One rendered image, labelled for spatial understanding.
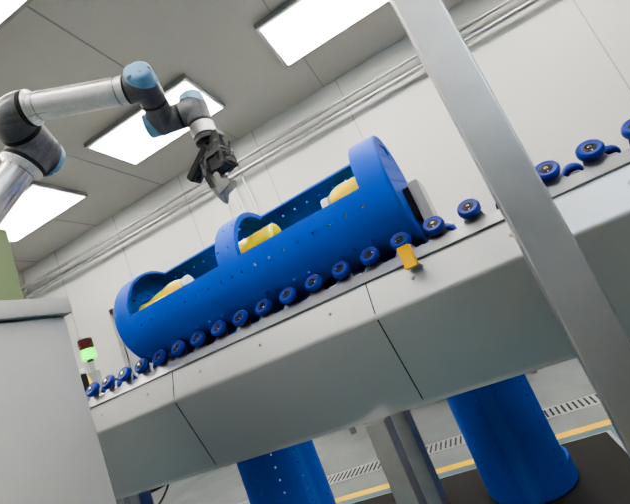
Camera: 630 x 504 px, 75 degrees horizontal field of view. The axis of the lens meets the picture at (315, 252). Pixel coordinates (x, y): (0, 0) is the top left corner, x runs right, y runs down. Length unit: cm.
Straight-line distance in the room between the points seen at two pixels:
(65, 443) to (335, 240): 68
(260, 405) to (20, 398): 49
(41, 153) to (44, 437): 81
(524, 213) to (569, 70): 425
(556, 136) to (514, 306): 380
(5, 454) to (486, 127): 95
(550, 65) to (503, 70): 41
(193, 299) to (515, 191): 80
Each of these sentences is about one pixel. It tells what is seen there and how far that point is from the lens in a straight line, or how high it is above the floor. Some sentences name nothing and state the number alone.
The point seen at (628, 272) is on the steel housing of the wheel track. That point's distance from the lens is 88.
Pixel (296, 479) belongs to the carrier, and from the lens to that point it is 159.
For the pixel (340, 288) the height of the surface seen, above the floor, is 92.
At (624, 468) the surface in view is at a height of 15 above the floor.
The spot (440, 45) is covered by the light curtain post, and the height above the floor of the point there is 116.
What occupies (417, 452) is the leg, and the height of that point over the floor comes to 50.
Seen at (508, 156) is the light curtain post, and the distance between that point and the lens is 63.
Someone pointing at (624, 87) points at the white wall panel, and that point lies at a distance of 485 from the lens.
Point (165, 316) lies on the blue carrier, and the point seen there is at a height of 105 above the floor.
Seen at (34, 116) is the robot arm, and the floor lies 167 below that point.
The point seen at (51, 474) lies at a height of 80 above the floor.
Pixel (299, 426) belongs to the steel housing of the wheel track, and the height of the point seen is 67.
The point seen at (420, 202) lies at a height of 103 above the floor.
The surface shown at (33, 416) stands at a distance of 100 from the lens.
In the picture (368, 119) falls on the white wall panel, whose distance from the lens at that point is 472.
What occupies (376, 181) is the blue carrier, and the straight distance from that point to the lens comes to 88.
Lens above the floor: 84
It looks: 11 degrees up
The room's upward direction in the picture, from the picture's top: 23 degrees counter-clockwise
